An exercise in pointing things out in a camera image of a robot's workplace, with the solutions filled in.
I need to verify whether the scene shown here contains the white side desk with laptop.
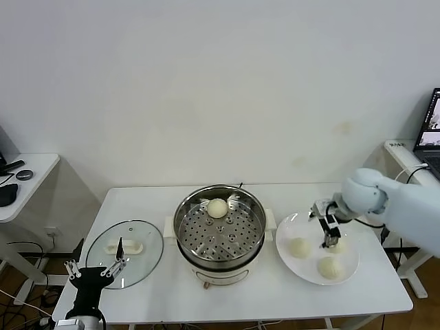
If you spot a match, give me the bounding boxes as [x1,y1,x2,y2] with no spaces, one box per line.
[384,140,440,300]

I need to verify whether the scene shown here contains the black remote bar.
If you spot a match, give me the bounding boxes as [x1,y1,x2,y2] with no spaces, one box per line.
[0,159,27,173]

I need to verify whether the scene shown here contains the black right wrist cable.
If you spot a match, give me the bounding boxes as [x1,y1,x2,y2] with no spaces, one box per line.
[349,212,388,230]

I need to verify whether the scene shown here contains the glass lid with cream handle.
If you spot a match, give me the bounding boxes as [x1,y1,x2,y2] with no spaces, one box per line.
[85,219,165,289]

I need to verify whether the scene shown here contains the white side desk with remote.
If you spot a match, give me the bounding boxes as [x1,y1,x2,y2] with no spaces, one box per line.
[0,153,61,305]

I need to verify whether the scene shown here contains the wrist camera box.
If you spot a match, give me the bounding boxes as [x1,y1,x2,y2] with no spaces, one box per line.
[54,318,85,330]
[309,200,333,219]

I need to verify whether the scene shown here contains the black cable with adapter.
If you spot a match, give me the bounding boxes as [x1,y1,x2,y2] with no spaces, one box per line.
[380,166,429,274]

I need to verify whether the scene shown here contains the dark monitor edge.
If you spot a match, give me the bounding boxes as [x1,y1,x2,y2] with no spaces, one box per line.
[0,123,8,165]

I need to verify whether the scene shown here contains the white steamed baozi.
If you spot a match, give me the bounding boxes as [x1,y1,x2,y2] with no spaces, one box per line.
[287,237,312,259]
[206,198,228,219]
[326,239,347,254]
[316,256,345,280]

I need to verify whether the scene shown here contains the white round plate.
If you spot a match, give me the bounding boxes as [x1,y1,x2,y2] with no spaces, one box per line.
[275,212,361,286]

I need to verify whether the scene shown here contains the white laptop cable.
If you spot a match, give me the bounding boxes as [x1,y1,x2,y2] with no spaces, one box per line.
[394,164,429,184]

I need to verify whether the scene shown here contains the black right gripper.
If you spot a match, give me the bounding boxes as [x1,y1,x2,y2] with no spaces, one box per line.
[318,211,342,250]

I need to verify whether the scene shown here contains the white electric cooking pot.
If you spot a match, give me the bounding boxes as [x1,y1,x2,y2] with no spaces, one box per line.
[164,208,278,290]

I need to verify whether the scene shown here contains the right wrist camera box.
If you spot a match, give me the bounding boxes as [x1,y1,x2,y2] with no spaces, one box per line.
[309,200,333,219]

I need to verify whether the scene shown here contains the black computer mouse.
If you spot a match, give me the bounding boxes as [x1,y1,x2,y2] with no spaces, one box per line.
[0,183,21,208]

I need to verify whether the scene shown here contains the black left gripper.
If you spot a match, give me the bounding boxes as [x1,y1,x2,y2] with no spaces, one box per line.
[64,236,127,320]

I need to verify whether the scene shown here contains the dark open laptop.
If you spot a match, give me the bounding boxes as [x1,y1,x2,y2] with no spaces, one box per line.
[412,88,440,182]

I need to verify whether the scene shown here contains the perforated steel steamer basket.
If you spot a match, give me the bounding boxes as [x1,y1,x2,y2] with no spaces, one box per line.
[173,184,267,273]

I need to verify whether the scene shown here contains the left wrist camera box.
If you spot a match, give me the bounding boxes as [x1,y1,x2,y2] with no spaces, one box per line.
[54,318,85,330]

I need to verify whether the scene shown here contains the black coiled floor cable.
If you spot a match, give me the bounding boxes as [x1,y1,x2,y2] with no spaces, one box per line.
[41,288,61,309]

